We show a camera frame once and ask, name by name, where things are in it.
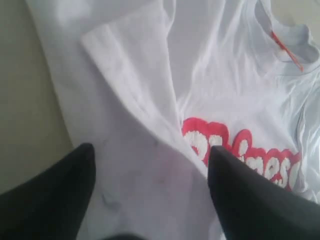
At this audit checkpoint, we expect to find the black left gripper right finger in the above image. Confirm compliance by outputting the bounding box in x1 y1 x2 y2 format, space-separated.
207 146 320 240

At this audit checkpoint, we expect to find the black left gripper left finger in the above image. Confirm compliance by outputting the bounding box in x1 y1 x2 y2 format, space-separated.
0 143 96 240

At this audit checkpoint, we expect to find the white t-shirt red Chinese logo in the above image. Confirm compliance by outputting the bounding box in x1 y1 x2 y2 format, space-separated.
27 0 320 240

